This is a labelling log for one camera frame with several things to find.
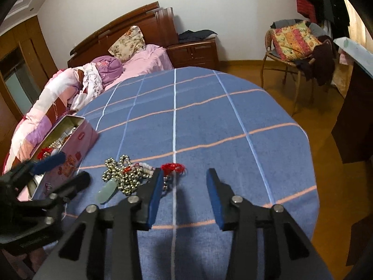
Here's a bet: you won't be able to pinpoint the purple cloth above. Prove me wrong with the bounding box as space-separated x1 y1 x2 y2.
92 56 124 86

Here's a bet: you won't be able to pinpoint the wooden wardrobe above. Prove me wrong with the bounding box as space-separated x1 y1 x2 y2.
0 14 59 158

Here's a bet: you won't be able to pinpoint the floral pillow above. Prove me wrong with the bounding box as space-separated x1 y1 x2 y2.
108 26 146 63

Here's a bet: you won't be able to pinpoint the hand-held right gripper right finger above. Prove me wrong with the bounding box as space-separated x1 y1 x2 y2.
206 168 335 280

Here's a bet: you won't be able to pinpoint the pale desk cover sheet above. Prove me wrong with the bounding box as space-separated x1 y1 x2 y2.
333 37 373 79

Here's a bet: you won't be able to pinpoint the patterned curtain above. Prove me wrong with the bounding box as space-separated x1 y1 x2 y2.
341 0 373 50

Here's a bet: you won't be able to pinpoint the metallic bead necklace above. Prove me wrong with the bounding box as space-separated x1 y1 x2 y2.
102 154 171 194

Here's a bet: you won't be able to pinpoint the dark wooden desk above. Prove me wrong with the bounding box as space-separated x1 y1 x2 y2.
331 61 373 266

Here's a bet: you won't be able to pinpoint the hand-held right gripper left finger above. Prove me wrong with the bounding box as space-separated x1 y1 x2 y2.
33 168 165 280

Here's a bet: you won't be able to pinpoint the red jacket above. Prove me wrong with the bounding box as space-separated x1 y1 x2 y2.
296 0 317 21

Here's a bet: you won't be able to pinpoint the bed with pink sheet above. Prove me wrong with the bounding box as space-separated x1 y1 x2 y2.
1 44 174 175

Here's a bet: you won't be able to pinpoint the patchwork cushion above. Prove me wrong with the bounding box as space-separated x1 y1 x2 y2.
269 21 322 62

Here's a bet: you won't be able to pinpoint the pink tin box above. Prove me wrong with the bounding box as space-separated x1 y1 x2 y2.
17 115 100 202

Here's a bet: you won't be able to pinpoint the white floral garment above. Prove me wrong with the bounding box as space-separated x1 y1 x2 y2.
70 63 104 111

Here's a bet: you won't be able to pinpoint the dark brown garment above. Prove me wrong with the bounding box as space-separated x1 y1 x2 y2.
296 35 337 86

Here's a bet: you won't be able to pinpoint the grey cloth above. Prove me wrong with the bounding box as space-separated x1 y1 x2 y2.
271 19 331 57

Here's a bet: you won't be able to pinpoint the wooden headboard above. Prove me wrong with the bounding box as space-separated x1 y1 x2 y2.
67 1 179 67

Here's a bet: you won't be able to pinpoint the pink and white quilt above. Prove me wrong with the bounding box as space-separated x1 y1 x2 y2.
3 67 88 170

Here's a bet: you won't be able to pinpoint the pink cloth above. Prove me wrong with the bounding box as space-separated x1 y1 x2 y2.
338 49 354 65

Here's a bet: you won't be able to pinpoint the rattan chair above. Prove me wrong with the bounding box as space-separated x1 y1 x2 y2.
261 20 335 116

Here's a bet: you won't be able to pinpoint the blue checked tablecloth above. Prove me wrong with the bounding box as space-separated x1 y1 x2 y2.
44 66 318 280

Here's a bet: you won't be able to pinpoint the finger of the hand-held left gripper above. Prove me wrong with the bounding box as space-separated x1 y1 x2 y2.
17 170 91 226
0 153 67 182

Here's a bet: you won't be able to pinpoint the wooden nightstand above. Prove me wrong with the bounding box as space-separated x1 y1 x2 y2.
167 38 220 71

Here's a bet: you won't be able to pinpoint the dark folded clothes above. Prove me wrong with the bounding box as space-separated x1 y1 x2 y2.
178 30 218 44

